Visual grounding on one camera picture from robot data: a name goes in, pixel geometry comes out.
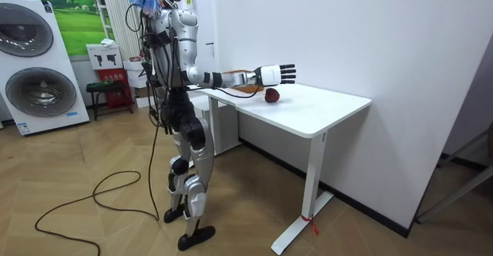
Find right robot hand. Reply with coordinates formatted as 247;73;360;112
253;63;297;88

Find red fruit soft toy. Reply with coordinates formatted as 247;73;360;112
263;87;281;104

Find orange woven basket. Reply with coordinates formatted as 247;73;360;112
222;69;265;94

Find white desk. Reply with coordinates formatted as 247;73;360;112
188;81;373;256

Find robot legs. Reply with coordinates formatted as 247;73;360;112
152;88;216;252

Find robot body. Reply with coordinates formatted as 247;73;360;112
125;0;201;95

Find red ribbon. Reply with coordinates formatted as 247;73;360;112
300;214;320;237

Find red box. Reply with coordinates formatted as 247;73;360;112
95;68;134;109

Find black stool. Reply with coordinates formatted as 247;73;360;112
85;79;135;122

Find white printed cardboard box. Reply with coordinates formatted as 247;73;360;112
86;42;124;71

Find white washing machine tower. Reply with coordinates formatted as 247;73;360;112
0;0;90;136

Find green landscape wall poster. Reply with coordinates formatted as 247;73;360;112
0;0;116;59

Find black floor cable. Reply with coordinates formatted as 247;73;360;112
34;123;161;256

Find grey metal frame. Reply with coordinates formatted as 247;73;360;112
415;126;493;224

